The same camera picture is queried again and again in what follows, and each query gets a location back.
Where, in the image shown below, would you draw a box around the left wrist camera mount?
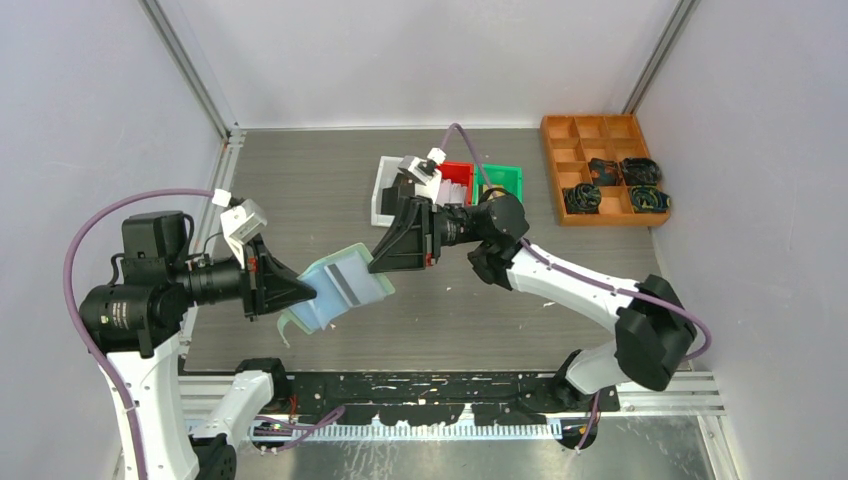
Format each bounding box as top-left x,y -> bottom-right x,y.
211,189 -> 268,269

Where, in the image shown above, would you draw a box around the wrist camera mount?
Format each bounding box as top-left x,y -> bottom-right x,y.
398,147 -> 446,203
211,189 -> 268,269

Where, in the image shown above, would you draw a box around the rolled dark sock lower left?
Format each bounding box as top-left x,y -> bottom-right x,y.
562,183 -> 602,215

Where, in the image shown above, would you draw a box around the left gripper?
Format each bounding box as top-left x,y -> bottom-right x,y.
171,229 -> 317,317

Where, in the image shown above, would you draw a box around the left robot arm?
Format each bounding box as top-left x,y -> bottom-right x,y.
79,211 -> 317,479

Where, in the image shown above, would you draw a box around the silver cards in red bin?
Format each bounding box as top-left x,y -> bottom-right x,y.
436,182 -> 467,205

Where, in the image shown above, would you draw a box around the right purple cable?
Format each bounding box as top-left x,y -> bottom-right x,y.
439,123 -> 714,453

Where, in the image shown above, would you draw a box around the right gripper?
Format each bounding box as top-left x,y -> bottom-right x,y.
363,196 -> 484,276

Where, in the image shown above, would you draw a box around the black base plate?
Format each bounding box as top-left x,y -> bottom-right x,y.
259,371 -> 593,426

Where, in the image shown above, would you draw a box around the rolled dark sock lower right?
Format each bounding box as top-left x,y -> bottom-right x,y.
629,185 -> 671,214

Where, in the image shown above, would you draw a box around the white plastic bin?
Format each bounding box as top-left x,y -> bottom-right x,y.
370,156 -> 416,228

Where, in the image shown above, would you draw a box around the rolled dark sock upper right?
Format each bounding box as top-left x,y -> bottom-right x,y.
620,157 -> 663,186

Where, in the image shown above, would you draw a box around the rolled dark sock upper left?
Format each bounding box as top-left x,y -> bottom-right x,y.
588,157 -> 623,187

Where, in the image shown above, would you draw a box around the purple cable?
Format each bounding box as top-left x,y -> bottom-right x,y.
439,123 -> 714,453
63,189 -> 347,480

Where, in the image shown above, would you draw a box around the red plastic bin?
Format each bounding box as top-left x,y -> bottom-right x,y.
440,162 -> 475,205

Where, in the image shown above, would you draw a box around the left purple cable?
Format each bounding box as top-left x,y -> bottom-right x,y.
63,189 -> 347,480

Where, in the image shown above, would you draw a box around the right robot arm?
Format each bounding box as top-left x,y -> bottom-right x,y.
368,191 -> 697,411

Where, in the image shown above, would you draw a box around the black card in white bin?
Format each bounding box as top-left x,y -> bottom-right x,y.
379,185 -> 415,216

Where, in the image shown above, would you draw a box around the rolled dark sock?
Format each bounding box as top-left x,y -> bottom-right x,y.
620,157 -> 663,186
588,157 -> 623,187
562,183 -> 602,215
629,185 -> 671,214

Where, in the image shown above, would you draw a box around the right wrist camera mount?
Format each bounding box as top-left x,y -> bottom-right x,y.
398,147 -> 446,203

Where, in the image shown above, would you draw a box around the green plastic bin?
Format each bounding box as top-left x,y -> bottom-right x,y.
472,164 -> 524,204

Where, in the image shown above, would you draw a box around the orange wooden compartment tray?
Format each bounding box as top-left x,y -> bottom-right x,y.
539,114 -> 671,227

